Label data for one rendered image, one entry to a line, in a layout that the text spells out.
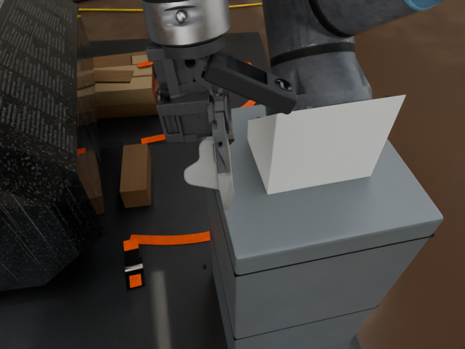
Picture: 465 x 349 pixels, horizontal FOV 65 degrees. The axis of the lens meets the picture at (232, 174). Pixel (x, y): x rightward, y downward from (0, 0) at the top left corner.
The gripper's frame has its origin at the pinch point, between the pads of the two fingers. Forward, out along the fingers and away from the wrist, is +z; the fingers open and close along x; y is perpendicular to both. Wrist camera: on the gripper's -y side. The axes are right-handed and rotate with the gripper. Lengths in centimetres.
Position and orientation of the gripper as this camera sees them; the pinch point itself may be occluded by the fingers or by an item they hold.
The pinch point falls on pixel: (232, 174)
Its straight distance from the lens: 52.9
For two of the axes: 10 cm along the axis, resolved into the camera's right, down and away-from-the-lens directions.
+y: -9.9, 0.9, 0.8
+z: 1.2, 7.8, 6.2
